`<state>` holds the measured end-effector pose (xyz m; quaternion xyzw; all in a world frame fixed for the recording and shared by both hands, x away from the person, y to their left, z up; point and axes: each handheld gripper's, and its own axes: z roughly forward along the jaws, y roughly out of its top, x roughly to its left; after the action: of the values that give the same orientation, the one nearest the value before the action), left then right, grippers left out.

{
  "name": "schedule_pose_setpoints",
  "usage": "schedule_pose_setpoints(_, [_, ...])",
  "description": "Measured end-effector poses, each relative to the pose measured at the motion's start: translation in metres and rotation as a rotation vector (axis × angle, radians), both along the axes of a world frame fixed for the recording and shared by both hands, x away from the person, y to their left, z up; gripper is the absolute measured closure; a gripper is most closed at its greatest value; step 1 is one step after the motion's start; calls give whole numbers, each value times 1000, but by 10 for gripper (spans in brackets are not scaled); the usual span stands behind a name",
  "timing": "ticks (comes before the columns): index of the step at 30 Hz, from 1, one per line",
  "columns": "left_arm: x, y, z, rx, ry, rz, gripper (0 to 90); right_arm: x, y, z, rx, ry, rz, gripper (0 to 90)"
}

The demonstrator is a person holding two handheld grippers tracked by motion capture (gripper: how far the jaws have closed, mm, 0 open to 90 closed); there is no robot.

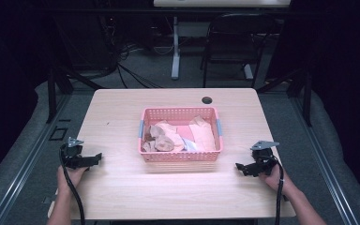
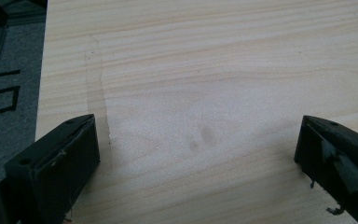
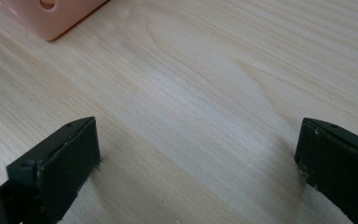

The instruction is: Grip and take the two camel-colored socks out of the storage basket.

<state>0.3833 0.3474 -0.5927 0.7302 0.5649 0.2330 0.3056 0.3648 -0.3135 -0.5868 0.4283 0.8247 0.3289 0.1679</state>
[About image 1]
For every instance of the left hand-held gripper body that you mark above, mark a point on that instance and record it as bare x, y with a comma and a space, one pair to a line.
75, 157

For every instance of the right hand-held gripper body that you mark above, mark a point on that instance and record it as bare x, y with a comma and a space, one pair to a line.
264, 159

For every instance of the person's left hand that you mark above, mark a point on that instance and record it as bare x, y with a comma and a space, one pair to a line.
70, 179

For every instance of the person's right hand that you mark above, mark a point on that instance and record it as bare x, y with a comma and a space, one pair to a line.
275, 181

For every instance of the light pink folded cloth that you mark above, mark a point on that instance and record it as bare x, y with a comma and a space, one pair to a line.
203, 134

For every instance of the light blue cloth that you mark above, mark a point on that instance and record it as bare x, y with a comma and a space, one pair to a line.
190, 145

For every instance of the pink plastic basket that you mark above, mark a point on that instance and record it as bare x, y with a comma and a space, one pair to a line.
181, 156

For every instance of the brown cloth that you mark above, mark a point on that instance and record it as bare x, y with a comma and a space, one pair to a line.
164, 143

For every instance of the black metal stand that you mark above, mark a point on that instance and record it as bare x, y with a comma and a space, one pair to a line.
59, 84
300, 87

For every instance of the peach cloth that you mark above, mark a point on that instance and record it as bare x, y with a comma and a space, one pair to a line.
175, 134

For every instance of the black folding chair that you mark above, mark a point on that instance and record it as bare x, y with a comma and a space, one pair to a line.
237, 37

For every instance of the white desk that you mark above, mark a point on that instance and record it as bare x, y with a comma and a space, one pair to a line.
176, 47

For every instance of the metal floor rail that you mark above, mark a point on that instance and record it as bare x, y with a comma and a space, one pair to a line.
328, 168
25, 162

